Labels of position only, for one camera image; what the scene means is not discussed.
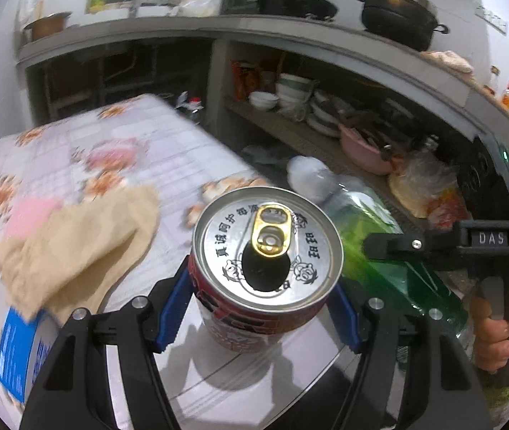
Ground brown metal basin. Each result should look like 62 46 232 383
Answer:
24 11 73 43

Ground stack of white bowls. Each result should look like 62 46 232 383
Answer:
277 73 318 113

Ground orange snack packets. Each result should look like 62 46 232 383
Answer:
231 60 259 101

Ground clear bags of food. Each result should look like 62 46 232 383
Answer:
389 150 470 234

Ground green plastic drink bottle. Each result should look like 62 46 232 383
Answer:
323 183 472 370

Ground white wall socket strip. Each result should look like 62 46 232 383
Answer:
476 4 508 34

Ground person's right hand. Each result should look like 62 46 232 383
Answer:
473 275 509 372

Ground red drink can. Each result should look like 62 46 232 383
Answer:
190 187 344 352

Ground white bag on counter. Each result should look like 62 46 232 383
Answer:
178 0 219 18

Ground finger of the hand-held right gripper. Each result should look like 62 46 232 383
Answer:
363 231 461 265

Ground beige kitchen cloth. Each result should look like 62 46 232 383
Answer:
420 49 474 75

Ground stack of plates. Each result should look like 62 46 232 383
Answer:
306 92 358 137

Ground green bottle with red cap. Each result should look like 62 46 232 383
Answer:
187 96 204 123

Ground floral plastic tablecloth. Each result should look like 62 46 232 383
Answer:
0 94 345 417

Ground pink plastic basin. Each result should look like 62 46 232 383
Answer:
339 123 398 175

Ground black cooking pot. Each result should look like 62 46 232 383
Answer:
353 0 450 52

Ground blue and white carton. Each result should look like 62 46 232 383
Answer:
0 307 64 406

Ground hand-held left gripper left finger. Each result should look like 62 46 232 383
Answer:
19 254 193 430

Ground white bowl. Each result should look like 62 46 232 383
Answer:
249 91 278 112

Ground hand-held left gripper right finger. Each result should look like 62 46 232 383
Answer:
330 277 493 430

